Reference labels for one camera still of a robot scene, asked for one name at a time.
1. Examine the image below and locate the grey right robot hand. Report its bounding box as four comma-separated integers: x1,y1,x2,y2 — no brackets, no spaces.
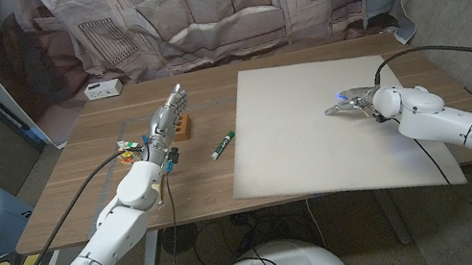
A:
319,83,384,122

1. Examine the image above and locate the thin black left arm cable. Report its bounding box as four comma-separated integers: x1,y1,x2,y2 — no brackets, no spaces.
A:
145,173,186,265

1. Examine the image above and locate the wooden block with holes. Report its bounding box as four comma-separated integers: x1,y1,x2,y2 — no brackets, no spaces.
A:
169,112,195,143

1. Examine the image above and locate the grey table leg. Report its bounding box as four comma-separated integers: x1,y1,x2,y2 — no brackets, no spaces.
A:
369,181,413,250

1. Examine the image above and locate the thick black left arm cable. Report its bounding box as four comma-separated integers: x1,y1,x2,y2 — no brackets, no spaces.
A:
0,144,166,265

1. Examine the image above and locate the white table leg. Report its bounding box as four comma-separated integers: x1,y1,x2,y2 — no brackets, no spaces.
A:
130,228,166,265

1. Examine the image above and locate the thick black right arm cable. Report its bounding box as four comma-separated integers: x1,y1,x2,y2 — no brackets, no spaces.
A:
368,36,472,94

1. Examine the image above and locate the round black floor base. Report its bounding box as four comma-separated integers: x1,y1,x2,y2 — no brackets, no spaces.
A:
158,222,202,257

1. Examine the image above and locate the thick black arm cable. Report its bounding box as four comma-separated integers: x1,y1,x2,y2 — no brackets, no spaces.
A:
368,36,472,94
0,144,166,265

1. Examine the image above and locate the white memory foam sheet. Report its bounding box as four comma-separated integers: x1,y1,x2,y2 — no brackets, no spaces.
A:
211,35,469,225

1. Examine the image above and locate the printed sofa backdrop cloth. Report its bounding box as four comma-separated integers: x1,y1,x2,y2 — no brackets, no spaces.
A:
0,0,445,158

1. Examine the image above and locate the white power box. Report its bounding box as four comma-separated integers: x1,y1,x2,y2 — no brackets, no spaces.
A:
82,77,125,103

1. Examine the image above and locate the green and white marker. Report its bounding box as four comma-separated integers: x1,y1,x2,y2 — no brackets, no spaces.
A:
206,129,239,161

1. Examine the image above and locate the colourful puzzle cube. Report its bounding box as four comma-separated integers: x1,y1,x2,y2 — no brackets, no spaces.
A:
115,137,146,167

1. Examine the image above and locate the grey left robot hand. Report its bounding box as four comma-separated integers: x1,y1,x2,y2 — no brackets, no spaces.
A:
130,82,199,165

